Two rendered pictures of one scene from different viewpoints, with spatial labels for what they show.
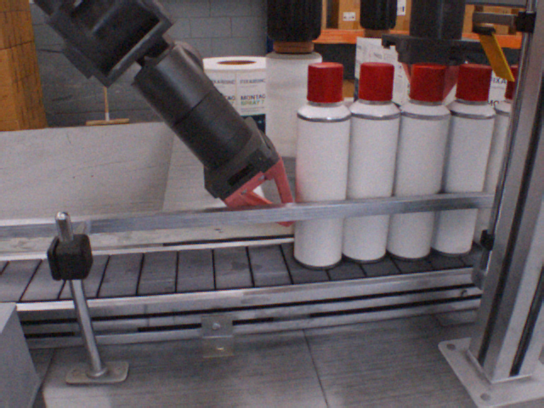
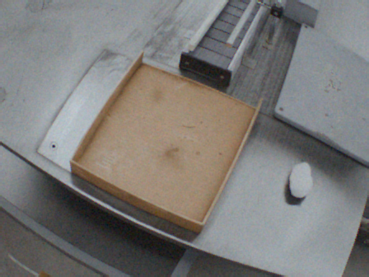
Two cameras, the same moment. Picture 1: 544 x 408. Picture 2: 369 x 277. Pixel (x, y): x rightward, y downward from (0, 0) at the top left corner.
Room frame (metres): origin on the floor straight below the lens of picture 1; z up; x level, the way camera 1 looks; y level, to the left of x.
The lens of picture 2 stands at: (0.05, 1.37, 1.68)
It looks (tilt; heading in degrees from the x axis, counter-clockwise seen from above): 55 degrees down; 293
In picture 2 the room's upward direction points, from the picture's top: 12 degrees clockwise
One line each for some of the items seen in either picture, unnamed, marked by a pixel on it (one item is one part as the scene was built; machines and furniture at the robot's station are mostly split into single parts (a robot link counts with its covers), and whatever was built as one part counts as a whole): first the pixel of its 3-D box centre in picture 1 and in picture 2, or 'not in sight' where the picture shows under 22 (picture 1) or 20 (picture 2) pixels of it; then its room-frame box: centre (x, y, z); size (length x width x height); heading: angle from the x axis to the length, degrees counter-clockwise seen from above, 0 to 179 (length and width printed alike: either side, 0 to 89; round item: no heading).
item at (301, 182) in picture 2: not in sight; (301, 179); (0.04, 0.77, 0.85); 0.08 x 0.07 x 0.04; 79
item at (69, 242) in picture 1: (83, 286); not in sight; (0.33, 0.16, 0.91); 0.07 x 0.03 x 0.16; 8
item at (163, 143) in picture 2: not in sight; (167, 133); (0.31, 0.84, 0.85); 0.30 x 0.26 x 0.04; 98
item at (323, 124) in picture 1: (321, 168); not in sight; (0.44, -0.05, 0.98); 0.05 x 0.05 x 0.20
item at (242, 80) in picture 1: (237, 99); not in sight; (0.94, 0.07, 0.95); 0.20 x 0.20 x 0.14
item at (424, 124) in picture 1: (417, 164); not in sight; (0.45, -0.15, 0.98); 0.05 x 0.05 x 0.20
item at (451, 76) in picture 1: (419, 85); not in sight; (0.52, -0.16, 1.05); 0.07 x 0.07 x 0.09; 8
